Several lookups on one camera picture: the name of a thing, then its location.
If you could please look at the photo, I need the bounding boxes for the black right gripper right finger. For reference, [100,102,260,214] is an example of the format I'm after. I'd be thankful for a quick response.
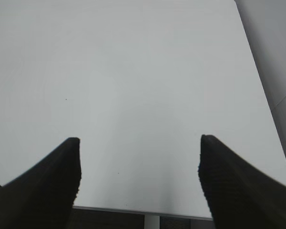
[198,135,286,229]

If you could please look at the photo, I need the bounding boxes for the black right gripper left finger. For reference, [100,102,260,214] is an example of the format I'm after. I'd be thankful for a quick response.
[0,137,82,229]

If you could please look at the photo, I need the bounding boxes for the white table leg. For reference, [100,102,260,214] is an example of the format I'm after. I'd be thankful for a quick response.
[144,215,160,229]

